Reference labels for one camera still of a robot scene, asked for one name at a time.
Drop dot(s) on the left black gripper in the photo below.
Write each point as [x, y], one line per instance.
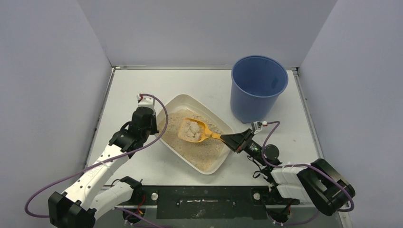
[150, 122]

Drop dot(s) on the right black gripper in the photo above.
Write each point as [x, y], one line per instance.
[244, 142]

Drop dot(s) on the white plastic litter tray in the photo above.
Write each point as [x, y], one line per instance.
[187, 102]

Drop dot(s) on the orange plastic litter scoop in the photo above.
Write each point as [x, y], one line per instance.
[195, 131]

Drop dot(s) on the blue plastic bucket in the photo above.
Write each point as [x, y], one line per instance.
[256, 83]

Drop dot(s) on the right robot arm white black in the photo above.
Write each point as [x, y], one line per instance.
[317, 182]

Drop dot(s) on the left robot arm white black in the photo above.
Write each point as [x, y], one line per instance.
[83, 203]

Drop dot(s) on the beige cat litter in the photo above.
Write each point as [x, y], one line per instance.
[206, 156]

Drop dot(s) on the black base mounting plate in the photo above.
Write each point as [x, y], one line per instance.
[209, 202]

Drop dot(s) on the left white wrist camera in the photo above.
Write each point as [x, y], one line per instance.
[146, 101]

